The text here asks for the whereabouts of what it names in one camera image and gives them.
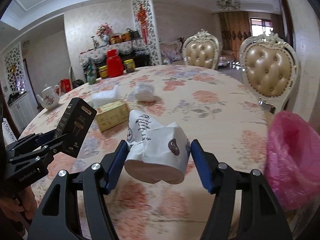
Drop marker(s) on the window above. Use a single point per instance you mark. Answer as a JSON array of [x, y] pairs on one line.
[[261, 27]]

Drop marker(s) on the dark wooden door frame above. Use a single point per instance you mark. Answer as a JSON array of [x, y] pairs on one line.
[[285, 10]]

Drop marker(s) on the brown patterned curtain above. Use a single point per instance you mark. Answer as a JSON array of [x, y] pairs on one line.
[[233, 30]]

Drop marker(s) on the white cabinet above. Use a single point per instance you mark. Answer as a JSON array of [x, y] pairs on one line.
[[22, 110]]

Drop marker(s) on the brown plain curtain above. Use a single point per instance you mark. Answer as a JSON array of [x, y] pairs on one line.
[[277, 26]]

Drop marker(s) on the yellow lid jar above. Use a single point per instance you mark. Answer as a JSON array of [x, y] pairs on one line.
[[103, 72]]

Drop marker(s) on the pink trash bag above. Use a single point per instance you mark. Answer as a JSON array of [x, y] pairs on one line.
[[290, 160]]

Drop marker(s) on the white foam sheet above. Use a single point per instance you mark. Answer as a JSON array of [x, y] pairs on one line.
[[105, 96]]

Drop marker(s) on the red knot hanging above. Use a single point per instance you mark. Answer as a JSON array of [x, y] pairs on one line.
[[142, 17]]

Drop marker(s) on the gold tufted dining chair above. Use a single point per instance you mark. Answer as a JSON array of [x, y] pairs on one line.
[[268, 72], [201, 52]]

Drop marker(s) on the gold cardboard box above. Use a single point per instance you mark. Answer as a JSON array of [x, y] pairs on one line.
[[112, 116]]

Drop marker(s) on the red thermos jug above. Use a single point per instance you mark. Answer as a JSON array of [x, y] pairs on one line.
[[114, 65]]

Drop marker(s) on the dark candlestick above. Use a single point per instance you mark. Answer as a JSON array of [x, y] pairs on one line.
[[93, 42]]

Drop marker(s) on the black cardboard box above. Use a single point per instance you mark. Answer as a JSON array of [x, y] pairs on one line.
[[75, 122]]

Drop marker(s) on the white plastic bag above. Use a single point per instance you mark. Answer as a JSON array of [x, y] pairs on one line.
[[145, 92]]

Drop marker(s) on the black upright piano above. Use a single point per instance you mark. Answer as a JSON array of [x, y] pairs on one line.
[[142, 60]]

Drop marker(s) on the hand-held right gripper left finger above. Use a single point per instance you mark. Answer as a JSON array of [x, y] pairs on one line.
[[116, 167]]

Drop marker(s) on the white lattice screen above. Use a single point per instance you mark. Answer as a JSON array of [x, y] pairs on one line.
[[15, 62], [152, 30]]

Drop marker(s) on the chandelier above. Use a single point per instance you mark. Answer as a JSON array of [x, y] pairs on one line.
[[228, 3]]

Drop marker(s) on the jar with dark contents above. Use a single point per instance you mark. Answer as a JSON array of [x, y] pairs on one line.
[[129, 66]]

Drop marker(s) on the printed white paper wrapper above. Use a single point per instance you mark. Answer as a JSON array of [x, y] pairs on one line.
[[155, 150]]

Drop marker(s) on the green ceramic vase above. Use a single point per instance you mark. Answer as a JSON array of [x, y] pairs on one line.
[[91, 73]]

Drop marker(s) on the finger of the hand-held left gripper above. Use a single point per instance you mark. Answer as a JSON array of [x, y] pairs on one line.
[[50, 150], [47, 136]]

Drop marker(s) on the vase with pink flowers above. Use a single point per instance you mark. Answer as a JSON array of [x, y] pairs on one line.
[[103, 30]]

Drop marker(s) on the black handbag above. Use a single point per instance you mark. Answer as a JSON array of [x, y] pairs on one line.
[[133, 33]]

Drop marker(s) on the white chair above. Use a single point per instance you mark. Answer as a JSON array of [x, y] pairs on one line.
[[71, 77]]

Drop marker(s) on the white floral teapot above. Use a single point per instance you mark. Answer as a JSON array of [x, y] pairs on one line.
[[50, 100]]

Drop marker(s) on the red gift box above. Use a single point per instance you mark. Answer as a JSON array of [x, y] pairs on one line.
[[65, 85]]

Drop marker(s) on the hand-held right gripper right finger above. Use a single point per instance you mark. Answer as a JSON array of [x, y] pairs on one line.
[[202, 167]]

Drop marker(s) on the carved pale sofa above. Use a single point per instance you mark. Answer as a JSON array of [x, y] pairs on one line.
[[170, 52]]

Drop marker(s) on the person's left hand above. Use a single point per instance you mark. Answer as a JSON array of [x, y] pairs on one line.
[[27, 202]]

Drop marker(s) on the floral lace piano cover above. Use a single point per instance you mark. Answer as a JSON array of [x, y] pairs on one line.
[[100, 52]]

